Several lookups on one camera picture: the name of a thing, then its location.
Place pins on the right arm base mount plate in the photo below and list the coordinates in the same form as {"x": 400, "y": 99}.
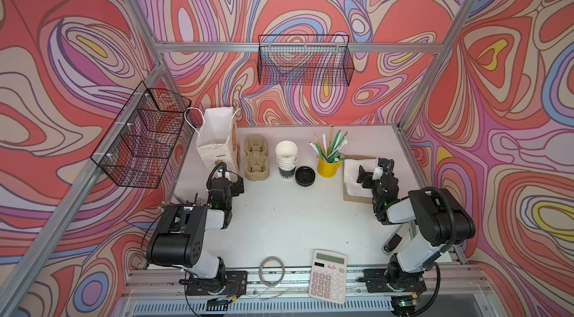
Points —
{"x": 392, "y": 281}

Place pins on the stack of black cup lids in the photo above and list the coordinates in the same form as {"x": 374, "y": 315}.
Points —
{"x": 304, "y": 176}

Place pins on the stack of paper coffee cups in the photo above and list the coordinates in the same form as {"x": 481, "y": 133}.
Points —
{"x": 286, "y": 157}

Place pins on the cup of coloured pencils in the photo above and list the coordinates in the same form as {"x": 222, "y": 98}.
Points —
{"x": 178, "y": 200}

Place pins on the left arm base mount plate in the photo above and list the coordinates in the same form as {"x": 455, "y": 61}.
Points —
{"x": 228, "y": 284}

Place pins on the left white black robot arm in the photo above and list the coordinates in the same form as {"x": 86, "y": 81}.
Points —
{"x": 177, "y": 240}

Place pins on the white paper napkins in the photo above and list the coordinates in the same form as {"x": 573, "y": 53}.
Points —
{"x": 351, "y": 170}

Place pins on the yellow metal bucket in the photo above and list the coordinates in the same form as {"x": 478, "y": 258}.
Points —
{"x": 328, "y": 169}

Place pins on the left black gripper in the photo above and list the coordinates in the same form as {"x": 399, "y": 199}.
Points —
{"x": 220, "y": 189}

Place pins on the brown napkin holder box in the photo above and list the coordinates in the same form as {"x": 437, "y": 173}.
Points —
{"x": 353, "y": 199}

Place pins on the white desk calculator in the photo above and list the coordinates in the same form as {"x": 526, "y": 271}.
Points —
{"x": 328, "y": 277}

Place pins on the bundle of wrapped straws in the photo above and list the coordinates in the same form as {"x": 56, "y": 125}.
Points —
{"x": 328, "y": 148}

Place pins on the black wire basket wall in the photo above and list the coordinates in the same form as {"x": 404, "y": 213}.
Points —
{"x": 142, "y": 138}
{"x": 314, "y": 66}

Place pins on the silver black stapler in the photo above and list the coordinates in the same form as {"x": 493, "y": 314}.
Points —
{"x": 399, "y": 232}

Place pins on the white paper takeout bag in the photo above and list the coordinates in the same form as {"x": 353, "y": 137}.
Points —
{"x": 217, "y": 138}

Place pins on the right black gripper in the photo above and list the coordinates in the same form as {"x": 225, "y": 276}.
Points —
{"x": 372, "y": 178}

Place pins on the black wire basket back wall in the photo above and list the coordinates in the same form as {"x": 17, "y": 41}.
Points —
{"x": 314, "y": 66}

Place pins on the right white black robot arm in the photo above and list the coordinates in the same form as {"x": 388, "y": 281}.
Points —
{"x": 442, "y": 223}

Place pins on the black wire basket left wall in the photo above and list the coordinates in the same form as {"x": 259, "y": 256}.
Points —
{"x": 142, "y": 138}

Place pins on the aluminium frame rail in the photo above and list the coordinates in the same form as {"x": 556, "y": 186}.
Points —
{"x": 433, "y": 48}

